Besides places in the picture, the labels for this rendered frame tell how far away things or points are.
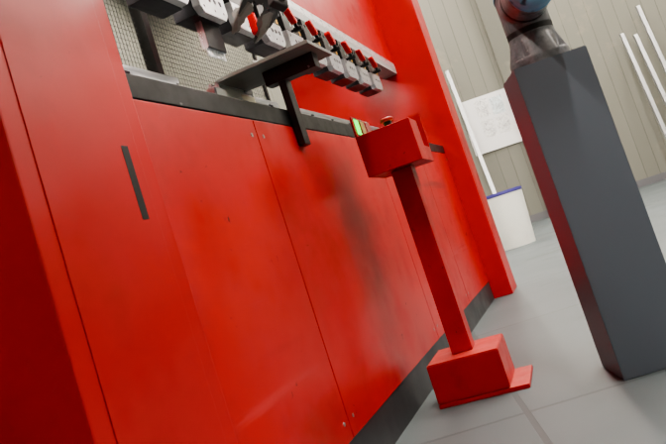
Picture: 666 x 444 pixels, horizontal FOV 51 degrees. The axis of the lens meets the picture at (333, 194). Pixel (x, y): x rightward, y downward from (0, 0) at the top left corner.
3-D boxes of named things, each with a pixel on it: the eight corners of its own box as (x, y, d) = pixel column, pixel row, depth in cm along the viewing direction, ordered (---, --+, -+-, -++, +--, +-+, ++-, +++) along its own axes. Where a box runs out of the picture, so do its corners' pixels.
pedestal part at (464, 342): (473, 349, 193) (410, 165, 197) (452, 355, 194) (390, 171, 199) (475, 344, 198) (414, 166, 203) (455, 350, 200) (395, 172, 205)
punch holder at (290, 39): (293, 51, 233) (278, 5, 234) (272, 60, 235) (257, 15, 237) (309, 57, 247) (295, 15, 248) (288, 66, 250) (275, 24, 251)
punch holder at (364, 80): (363, 81, 308) (351, 47, 309) (346, 88, 311) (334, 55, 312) (372, 85, 322) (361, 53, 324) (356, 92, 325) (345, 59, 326)
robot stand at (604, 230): (671, 345, 177) (568, 62, 184) (701, 358, 160) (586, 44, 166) (602, 367, 179) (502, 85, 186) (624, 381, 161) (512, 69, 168)
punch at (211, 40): (211, 54, 181) (200, 20, 182) (204, 56, 182) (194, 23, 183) (229, 59, 191) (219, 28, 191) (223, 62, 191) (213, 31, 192)
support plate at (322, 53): (307, 43, 168) (306, 39, 168) (216, 83, 176) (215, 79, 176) (332, 55, 185) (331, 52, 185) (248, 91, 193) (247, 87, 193)
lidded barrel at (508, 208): (535, 238, 742) (516, 186, 747) (544, 239, 693) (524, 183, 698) (492, 252, 746) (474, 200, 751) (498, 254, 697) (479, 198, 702)
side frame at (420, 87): (513, 292, 371) (378, -99, 391) (369, 334, 399) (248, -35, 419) (517, 285, 395) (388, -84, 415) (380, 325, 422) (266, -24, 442)
